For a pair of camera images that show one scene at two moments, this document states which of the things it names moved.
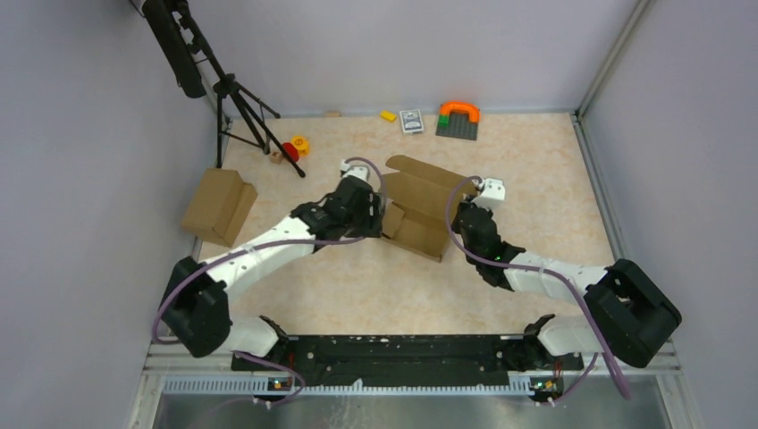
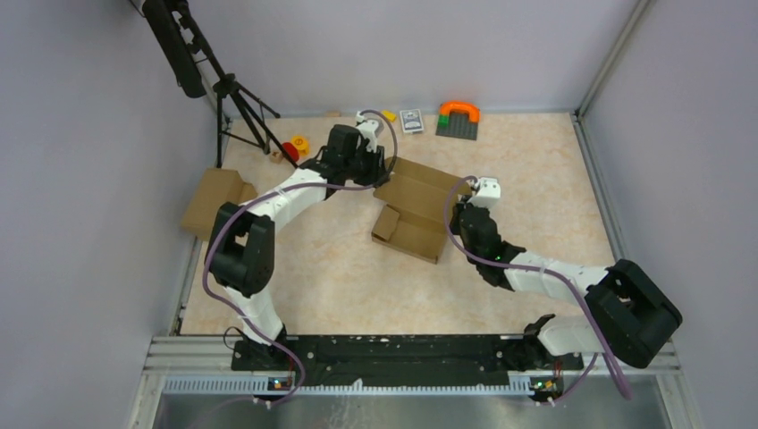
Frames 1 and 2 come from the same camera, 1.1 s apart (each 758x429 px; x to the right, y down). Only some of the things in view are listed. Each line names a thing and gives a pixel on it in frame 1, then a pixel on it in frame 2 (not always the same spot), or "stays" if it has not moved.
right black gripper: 456,225 stays
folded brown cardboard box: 219,206 stays
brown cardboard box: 418,203 stays
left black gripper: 370,221 to 376,162
